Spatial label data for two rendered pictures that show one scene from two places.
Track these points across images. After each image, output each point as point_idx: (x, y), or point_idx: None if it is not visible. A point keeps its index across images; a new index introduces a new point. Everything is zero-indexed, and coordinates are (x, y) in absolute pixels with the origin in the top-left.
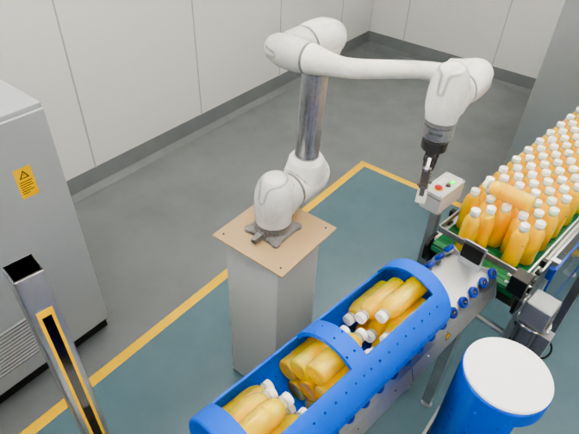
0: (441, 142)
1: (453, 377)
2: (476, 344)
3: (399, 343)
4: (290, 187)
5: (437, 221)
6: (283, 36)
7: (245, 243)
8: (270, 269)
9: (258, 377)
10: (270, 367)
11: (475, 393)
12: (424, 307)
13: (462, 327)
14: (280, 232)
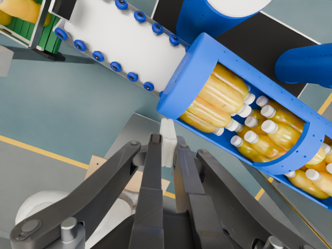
0: None
1: (217, 26)
2: (213, 1)
3: (279, 90)
4: (99, 238)
5: (11, 48)
6: None
7: None
8: (165, 191)
9: (282, 179)
10: (275, 175)
11: (266, 5)
12: (238, 68)
13: (149, 18)
14: (127, 200)
